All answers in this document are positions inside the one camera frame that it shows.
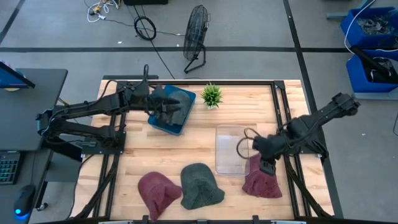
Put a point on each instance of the dark red knit hat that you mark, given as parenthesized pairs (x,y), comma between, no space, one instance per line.
(261,185)
(157,193)

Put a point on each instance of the green plant in white pot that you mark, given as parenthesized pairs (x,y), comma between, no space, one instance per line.
(211,96)

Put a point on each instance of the black desk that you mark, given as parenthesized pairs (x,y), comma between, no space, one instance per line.
(31,118)

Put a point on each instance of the black metal frame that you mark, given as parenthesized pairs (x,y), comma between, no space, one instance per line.
(242,83)

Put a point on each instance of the black computer mouse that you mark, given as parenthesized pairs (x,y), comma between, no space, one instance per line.
(24,199)

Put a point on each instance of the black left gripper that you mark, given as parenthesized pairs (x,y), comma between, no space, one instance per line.
(158,104)

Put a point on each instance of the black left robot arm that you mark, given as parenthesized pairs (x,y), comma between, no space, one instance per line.
(93,107)

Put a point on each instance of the black monitor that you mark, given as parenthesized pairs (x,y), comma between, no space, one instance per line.
(15,77)

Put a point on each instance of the black floor fan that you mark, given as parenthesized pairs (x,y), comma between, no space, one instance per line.
(194,31)

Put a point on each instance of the black box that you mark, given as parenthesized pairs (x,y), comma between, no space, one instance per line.
(146,2)

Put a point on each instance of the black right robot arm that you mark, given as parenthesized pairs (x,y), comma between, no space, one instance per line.
(326,113)

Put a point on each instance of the clear plastic tray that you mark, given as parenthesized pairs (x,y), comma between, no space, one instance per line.
(228,146)

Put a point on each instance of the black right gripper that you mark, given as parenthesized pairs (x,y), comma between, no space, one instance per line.
(269,148)

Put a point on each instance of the blue plastic bin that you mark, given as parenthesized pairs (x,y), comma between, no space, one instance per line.
(174,130)

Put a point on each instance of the black keyboard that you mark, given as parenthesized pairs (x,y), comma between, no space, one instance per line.
(9,168)

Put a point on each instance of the blue plastic crate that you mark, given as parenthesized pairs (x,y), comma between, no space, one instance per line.
(357,81)
(351,34)

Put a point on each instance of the dark green knit hat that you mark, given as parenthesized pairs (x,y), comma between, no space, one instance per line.
(199,186)

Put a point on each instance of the black tube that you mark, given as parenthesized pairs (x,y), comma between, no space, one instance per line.
(370,60)

